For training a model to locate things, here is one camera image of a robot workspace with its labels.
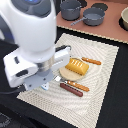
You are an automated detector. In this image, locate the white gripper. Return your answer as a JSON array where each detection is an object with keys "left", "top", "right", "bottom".
[{"left": 3, "top": 45, "right": 71, "bottom": 90}]

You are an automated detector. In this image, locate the brown sausage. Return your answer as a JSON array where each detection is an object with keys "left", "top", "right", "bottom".
[{"left": 60, "top": 83, "right": 83, "bottom": 97}]

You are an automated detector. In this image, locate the yellow bread loaf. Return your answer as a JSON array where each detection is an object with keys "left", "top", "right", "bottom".
[{"left": 66, "top": 58, "right": 89, "bottom": 75}]

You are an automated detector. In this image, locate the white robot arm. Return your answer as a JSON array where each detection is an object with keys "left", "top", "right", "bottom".
[{"left": 0, "top": 0, "right": 71, "bottom": 92}]

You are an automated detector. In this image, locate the tan round plate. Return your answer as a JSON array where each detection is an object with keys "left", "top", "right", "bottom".
[{"left": 59, "top": 67, "right": 85, "bottom": 81}]

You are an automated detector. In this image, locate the beige woven placemat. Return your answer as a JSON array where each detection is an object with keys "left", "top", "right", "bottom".
[{"left": 17, "top": 33, "right": 118, "bottom": 128}]

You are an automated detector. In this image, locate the grey cooking pot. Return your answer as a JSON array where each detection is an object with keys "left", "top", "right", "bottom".
[{"left": 60, "top": 0, "right": 81, "bottom": 21}]

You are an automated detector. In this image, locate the grey frying pan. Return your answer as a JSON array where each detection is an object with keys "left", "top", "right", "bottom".
[{"left": 72, "top": 7, "right": 105, "bottom": 26}]

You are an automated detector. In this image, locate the beige bowl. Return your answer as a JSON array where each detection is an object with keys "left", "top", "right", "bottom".
[{"left": 121, "top": 7, "right": 128, "bottom": 30}]

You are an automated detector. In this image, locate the orange handled fork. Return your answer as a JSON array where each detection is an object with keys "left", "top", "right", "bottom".
[{"left": 54, "top": 76, "right": 89, "bottom": 92}]

